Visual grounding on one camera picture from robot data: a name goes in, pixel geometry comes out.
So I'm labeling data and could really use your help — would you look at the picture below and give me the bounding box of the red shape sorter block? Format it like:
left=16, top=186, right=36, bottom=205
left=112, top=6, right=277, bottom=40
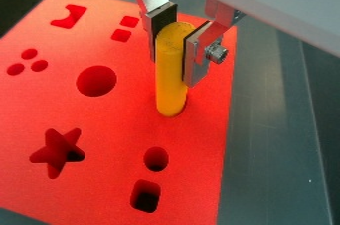
left=0, top=0, right=233, bottom=225

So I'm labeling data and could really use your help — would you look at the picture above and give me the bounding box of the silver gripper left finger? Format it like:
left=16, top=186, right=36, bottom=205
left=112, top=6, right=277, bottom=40
left=136, top=0, right=176, bottom=61

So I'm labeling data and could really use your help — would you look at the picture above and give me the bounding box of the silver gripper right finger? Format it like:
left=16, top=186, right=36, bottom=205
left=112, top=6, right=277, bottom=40
left=182, top=0, right=244, bottom=87

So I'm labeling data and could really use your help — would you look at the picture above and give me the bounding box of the yellow oval peg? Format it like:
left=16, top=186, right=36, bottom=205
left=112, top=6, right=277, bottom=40
left=156, top=22, right=193, bottom=117

